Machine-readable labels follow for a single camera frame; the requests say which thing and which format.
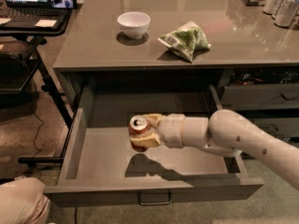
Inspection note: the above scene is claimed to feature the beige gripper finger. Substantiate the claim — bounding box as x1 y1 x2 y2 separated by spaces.
143 113 165 129
129 132 162 147

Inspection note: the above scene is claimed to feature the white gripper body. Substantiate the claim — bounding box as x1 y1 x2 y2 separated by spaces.
158 114 185 148

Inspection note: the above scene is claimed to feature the red coke can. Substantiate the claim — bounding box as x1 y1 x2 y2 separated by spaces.
128 115 150 152

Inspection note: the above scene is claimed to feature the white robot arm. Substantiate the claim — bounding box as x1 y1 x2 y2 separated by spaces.
128 109 299 189

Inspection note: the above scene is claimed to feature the open grey top drawer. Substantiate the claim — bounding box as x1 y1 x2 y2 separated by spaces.
44 87 263 207

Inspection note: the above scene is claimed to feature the grey right drawer unit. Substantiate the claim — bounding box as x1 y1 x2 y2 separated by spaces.
218 66 299 147

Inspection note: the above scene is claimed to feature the white can right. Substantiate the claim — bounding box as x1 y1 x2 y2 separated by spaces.
275 0 299 27

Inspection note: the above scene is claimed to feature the green chip bag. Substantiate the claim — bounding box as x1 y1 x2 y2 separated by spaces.
158 21 211 63

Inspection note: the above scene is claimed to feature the white ceramic bowl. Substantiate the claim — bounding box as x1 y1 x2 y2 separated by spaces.
117 11 150 39

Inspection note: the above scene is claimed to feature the person's beige trouser knee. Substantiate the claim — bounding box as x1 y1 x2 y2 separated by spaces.
0 177 50 224

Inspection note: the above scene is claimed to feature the yellow sticky note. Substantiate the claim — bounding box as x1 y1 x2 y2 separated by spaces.
36 20 56 27

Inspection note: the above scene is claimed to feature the black laptop stand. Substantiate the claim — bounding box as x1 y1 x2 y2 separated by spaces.
0 9 73 168

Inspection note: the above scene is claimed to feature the black smartphone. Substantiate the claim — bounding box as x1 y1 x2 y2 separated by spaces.
48 0 78 9

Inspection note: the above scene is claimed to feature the black laptop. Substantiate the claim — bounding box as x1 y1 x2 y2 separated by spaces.
0 0 72 30

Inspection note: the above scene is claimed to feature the metal drawer handle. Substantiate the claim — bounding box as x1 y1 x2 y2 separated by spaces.
137 192 172 206

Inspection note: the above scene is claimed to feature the black power cable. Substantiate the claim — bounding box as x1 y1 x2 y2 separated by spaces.
29 77 45 159

